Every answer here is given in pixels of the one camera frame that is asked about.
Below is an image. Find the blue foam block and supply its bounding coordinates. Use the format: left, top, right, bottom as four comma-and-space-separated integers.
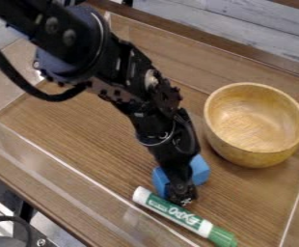
153, 154, 211, 199

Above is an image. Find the brown wooden bowl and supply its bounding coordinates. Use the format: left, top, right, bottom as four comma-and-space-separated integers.
205, 82, 299, 169

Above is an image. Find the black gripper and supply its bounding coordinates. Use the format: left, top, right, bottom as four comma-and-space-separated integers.
143, 128, 201, 206

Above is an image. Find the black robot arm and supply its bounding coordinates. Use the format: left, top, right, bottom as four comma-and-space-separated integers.
0, 0, 201, 206

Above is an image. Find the clear acrylic tray wall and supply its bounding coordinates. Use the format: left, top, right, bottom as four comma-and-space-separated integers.
0, 123, 299, 247

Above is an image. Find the green and white marker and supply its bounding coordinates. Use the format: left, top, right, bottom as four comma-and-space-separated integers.
133, 186, 239, 247

